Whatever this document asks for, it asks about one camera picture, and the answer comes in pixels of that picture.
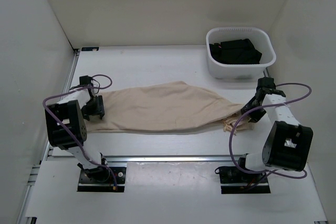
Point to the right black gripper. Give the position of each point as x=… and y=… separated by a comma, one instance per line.
x=255, y=117

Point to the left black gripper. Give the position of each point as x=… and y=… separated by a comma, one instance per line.
x=99, y=110

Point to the beige trousers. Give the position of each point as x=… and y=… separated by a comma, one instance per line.
x=169, y=107

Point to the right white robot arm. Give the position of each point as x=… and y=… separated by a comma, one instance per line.
x=288, y=143

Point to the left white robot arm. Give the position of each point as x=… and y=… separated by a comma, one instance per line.
x=66, y=122

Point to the black folded trousers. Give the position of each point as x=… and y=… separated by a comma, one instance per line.
x=235, y=52

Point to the white plastic basket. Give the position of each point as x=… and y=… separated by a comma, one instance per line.
x=258, y=37

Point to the dark corner label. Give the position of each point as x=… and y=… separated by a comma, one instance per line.
x=89, y=48

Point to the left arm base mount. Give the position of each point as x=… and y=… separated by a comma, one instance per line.
x=101, y=180

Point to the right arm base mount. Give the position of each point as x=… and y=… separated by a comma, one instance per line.
x=234, y=181

